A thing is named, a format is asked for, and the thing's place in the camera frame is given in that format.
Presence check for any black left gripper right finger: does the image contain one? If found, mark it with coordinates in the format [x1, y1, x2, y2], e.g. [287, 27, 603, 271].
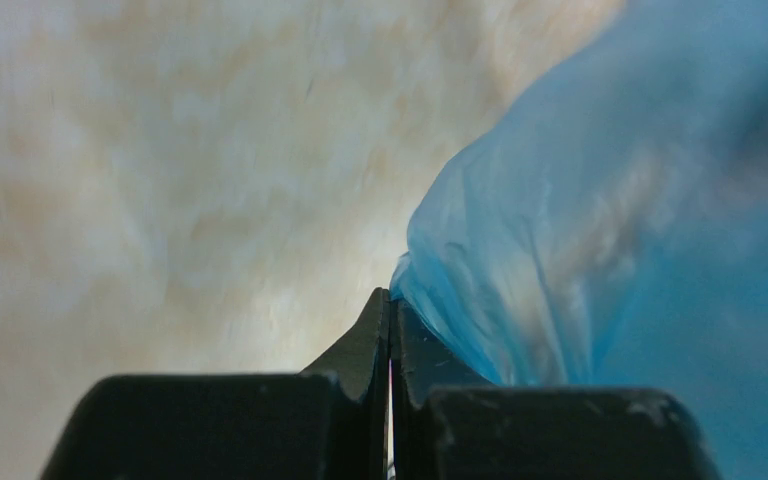
[390, 301, 719, 479]

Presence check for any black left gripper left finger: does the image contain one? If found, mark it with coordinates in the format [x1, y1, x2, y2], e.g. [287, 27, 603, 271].
[42, 288, 390, 479]

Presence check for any blue plastic trash bag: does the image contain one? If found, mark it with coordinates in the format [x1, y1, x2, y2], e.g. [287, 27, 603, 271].
[390, 1, 768, 479]

